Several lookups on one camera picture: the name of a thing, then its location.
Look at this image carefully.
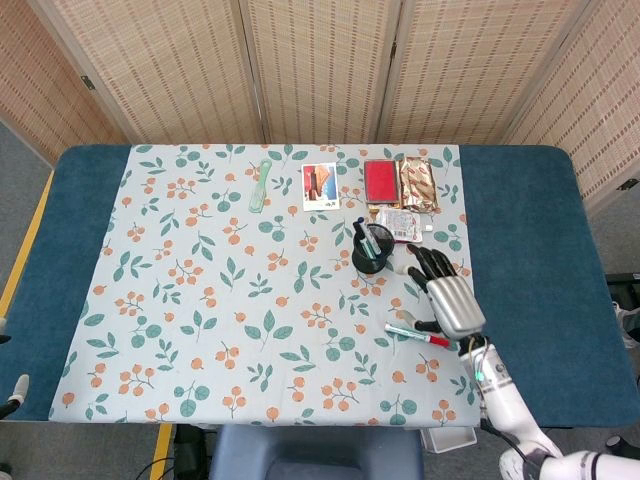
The woven bamboo screen panel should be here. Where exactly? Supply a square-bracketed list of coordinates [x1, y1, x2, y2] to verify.
[377, 0, 604, 146]
[504, 0, 640, 211]
[238, 0, 404, 146]
[29, 0, 269, 146]
[0, 0, 126, 166]

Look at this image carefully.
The green marker black cap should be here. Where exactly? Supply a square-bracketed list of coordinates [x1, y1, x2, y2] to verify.
[353, 218, 377, 260]

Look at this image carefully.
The gold foil snack packet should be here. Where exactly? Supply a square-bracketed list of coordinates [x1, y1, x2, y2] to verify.
[398, 156, 441, 214]

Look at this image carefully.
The clear plastic printed packet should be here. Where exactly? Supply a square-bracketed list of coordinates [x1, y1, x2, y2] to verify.
[374, 207, 436, 243]

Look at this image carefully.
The white plastic box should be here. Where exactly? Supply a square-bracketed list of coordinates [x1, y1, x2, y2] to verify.
[419, 426, 479, 454]

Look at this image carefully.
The picture postcard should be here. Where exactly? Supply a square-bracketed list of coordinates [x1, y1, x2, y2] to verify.
[300, 163, 342, 212]

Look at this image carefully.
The black round pen holder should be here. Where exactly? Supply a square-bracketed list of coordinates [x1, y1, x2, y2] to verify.
[351, 223, 396, 275]

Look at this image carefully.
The red flat box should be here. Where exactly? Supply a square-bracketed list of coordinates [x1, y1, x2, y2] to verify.
[363, 159, 403, 207]

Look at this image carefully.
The blue velvet table cover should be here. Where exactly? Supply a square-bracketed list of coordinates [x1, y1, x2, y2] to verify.
[0, 143, 640, 431]

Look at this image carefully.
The black base bracket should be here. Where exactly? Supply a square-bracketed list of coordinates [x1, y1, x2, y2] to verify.
[172, 424, 221, 480]

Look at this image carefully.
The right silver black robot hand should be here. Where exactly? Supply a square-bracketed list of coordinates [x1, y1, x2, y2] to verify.
[394, 243, 488, 341]

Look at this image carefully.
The green marker red cap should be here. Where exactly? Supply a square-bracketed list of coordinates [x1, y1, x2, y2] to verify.
[383, 321, 451, 349]

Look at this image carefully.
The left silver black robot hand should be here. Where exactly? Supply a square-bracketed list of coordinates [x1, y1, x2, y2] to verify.
[0, 317, 31, 421]

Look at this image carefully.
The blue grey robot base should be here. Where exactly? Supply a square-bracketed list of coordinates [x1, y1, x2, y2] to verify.
[208, 424, 425, 480]

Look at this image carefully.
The floral leaf print tablecloth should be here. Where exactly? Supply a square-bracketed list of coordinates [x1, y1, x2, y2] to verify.
[48, 143, 489, 429]

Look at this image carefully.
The black floor cable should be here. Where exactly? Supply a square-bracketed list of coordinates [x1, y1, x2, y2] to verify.
[134, 457, 176, 480]

